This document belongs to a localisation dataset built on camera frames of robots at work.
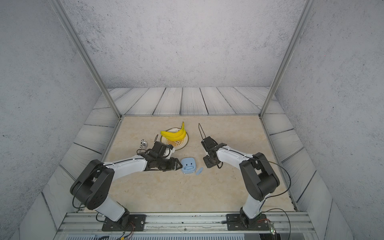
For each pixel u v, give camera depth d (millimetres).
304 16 730
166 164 790
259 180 464
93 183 487
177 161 822
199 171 912
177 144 1027
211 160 788
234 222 729
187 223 742
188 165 892
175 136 1016
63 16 726
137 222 730
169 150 772
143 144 1018
